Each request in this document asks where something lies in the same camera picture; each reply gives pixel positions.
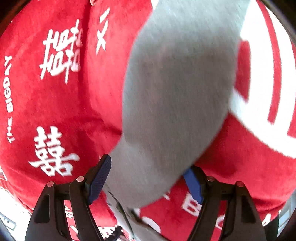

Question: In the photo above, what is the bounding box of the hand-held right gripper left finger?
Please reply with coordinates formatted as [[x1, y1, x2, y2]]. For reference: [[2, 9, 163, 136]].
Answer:
[[24, 154, 112, 241]]

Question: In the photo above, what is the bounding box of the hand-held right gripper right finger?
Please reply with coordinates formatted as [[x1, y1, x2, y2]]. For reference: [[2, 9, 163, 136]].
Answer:
[[183, 166, 267, 241]]

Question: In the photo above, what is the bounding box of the grey small garment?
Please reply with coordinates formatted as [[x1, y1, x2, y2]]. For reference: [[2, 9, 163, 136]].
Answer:
[[102, 0, 256, 241]]

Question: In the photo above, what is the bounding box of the red printed blanket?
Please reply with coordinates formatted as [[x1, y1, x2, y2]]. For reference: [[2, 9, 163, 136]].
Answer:
[[0, 0, 296, 241]]

